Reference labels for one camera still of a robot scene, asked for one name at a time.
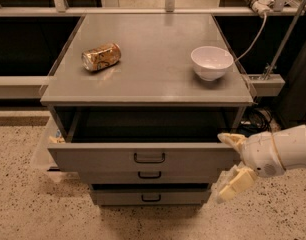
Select grey drawer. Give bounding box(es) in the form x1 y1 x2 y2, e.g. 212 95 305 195
79 170 219 184
90 183 211 206
49 106 240 174

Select white power cable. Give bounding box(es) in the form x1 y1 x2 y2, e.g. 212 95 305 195
233 11 268 64

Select crushed gold soda can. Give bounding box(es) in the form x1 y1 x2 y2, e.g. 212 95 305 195
81 43 121 72

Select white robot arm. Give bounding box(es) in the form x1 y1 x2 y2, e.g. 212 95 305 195
215 125 306 203

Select white power strip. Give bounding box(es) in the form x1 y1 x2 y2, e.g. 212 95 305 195
244 0 273 17

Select grey top drawer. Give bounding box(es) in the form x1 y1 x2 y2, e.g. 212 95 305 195
49 106 240 174

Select diagonal metal rod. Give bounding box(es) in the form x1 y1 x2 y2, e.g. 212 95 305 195
260 0 306 80

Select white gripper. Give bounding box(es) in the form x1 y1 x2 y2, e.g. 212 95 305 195
215 132 285 203

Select grey drawer cabinet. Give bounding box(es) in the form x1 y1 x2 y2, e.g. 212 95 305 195
39 13 254 208

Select grey bottom drawer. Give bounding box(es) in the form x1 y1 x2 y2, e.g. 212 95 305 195
90 183 211 206

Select grey middle drawer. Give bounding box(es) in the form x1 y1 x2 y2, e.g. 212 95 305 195
79 170 219 184

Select clear plastic snack bin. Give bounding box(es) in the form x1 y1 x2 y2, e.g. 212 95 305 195
30 118 79 183

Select white bowl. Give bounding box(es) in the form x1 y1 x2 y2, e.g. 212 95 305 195
191 46 234 81

